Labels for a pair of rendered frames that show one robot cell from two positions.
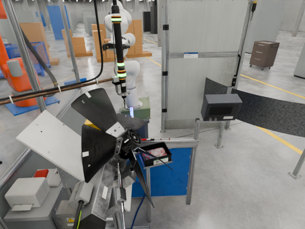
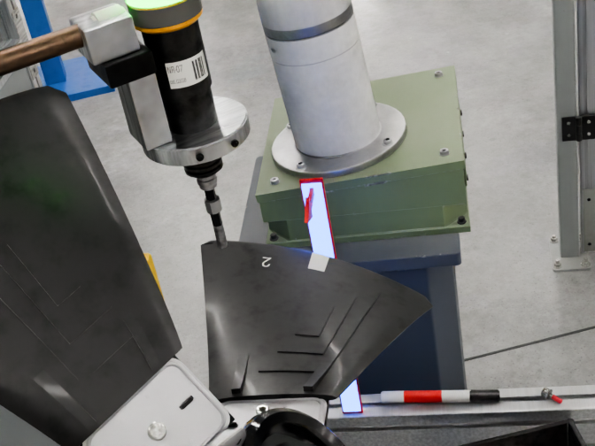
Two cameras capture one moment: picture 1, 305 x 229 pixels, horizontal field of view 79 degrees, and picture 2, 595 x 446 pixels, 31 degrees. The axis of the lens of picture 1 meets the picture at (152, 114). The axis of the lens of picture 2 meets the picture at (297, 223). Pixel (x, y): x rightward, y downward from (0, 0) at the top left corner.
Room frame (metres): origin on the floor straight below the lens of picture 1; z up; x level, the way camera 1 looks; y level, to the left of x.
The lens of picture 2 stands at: (0.33, -0.05, 1.77)
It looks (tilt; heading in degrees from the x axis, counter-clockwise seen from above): 33 degrees down; 14
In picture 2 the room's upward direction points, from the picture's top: 11 degrees counter-clockwise
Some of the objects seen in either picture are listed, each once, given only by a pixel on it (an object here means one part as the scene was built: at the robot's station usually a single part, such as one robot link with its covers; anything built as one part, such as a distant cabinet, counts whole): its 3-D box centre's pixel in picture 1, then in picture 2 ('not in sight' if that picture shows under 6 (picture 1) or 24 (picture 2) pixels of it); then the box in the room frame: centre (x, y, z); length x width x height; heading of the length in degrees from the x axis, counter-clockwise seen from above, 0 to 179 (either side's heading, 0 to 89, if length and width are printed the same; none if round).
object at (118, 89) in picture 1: (120, 85); (166, 74); (0.91, 0.16, 1.49); 0.09 x 0.07 x 0.10; 126
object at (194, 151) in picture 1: (190, 177); not in sight; (1.29, -0.37, 0.39); 0.04 x 0.04 x 0.78; 1
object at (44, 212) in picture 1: (42, 191); not in sight; (0.79, 0.70, 0.85); 0.36 x 0.24 x 0.03; 1
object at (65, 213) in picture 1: (75, 218); not in sight; (0.68, 0.48, 0.73); 0.15 x 0.09 x 0.22; 91
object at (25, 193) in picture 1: (27, 194); not in sight; (0.71, 0.73, 0.92); 0.17 x 0.16 x 0.11; 91
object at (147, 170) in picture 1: (148, 194); not in sight; (1.10, 0.05, 0.40); 0.03 x 0.03 x 0.80; 16
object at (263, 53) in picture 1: (263, 55); not in sight; (6.66, -3.98, 0.45); 0.68 x 0.47 x 0.90; 22
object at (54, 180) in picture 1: (56, 176); not in sight; (0.88, 0.65, 0.87); 0.15 x 0.09 x 0.02; 178
